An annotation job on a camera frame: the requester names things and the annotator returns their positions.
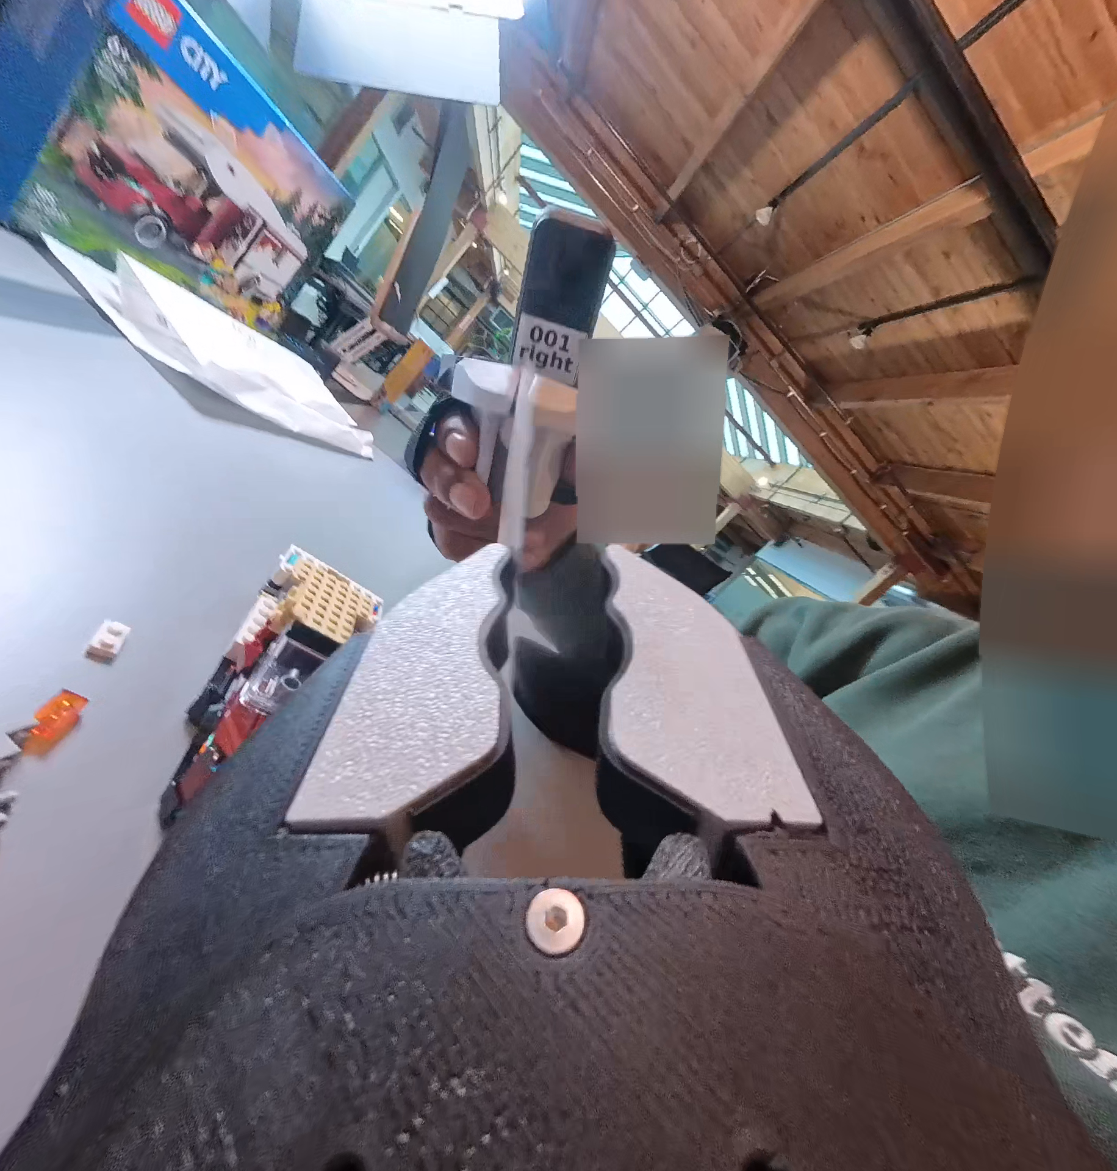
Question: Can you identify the white light panel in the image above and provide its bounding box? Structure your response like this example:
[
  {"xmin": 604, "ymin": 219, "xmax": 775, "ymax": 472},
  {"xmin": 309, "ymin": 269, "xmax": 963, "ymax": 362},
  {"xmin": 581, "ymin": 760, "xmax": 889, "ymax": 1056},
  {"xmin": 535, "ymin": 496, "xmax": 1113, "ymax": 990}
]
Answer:
[{"xmin": 292, "ymin": 0, "xmax": 529, "ymax": 107}]

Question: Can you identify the green sweatshirt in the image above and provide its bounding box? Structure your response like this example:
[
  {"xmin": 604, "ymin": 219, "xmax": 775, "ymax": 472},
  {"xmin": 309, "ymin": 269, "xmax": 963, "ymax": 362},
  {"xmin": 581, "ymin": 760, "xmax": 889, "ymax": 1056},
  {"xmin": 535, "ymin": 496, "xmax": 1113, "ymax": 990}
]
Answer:
[{"xmin": 705, "ymin": 586, "xmax": 1117, "ymax": 1171}]

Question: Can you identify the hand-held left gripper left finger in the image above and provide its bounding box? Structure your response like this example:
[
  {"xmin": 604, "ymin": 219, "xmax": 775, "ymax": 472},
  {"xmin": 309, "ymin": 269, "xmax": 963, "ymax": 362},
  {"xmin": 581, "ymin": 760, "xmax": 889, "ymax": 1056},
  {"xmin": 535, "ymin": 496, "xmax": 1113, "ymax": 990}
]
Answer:
[{"xmin": 283, "ymin": 544, "xmax": 514, "ymax": 880}]

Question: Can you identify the red and tan brick truck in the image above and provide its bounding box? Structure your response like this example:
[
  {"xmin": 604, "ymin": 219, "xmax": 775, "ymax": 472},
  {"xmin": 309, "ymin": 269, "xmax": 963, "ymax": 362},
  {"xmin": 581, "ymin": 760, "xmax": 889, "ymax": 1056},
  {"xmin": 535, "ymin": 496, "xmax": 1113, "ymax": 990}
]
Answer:
[{"xmin": 160, "ymin": 544, "xmax": 386, "ymax": 825}]

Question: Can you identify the white paper bag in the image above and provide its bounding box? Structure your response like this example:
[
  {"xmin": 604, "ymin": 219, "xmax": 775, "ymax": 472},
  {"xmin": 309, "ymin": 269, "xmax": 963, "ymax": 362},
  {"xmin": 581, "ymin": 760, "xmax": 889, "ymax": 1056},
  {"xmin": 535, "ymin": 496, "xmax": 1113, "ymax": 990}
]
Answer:
[{"xmin": 40, "ymin": 230, "xmax": 377, "ymax": 459}]

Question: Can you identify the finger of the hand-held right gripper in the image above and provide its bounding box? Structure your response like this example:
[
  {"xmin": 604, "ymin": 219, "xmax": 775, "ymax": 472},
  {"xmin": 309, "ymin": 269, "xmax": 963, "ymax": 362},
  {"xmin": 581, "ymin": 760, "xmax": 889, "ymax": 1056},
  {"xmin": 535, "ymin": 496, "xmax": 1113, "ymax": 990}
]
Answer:
[
  {"xmin": 450, "ymin": 357, "xmax": 525, "ymax": 481},
  {"xmin": 529, "ymin": 380, "xmax": 584, "ymax": 514}
]

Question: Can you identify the grey desk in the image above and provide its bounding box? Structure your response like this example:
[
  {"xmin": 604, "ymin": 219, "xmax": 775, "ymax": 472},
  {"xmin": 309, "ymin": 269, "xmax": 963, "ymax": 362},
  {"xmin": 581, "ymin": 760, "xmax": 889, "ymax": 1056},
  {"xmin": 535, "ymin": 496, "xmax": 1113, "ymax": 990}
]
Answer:
[{"xmin": 0, "ymin": 206, "xmax": 632, "ymax": 1171}]

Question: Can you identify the printed sticker sheet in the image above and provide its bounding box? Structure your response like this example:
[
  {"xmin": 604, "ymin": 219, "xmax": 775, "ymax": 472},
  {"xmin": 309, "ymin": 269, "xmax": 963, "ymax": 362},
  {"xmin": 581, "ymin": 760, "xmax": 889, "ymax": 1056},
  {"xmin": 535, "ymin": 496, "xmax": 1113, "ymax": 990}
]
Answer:
[{"xmin": 496, "ymin": 366, "xmax": 560, "ymax": 656}]

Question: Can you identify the blue toy box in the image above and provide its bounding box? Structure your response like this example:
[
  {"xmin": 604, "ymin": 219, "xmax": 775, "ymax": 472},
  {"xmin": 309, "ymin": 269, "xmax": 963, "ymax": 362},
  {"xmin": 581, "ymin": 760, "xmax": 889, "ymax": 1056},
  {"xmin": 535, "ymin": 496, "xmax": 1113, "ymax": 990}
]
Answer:
[{"xmin": 0, "ymin": 0, "xmax": 358, "ymax": 316}]

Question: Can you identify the person's right hand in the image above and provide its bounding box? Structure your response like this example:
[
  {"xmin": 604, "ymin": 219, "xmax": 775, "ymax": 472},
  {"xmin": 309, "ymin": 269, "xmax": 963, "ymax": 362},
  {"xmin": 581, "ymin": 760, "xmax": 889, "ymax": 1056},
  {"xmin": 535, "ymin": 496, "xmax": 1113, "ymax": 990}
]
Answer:
[{"xmin": 406, "ymin": 399, "xmax": 514, "ymax": 564}]

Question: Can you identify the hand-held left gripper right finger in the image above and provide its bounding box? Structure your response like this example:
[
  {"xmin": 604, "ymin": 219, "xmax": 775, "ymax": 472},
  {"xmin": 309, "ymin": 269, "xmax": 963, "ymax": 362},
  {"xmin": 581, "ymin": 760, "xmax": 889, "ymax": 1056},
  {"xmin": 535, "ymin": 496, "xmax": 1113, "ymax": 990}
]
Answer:
[{"xmin": 599, "ymin": 544, "xmax": 827, "ymax": 880}]

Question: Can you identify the orange transparent flat brick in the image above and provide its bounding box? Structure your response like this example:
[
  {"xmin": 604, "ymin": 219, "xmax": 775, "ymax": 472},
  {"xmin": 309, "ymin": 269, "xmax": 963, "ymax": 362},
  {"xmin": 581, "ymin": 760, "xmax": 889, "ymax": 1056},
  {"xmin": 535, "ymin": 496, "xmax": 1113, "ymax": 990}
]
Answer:
[{"xmin": 22, "ymin": 691, "xmax": 90, "ymax": 753}]

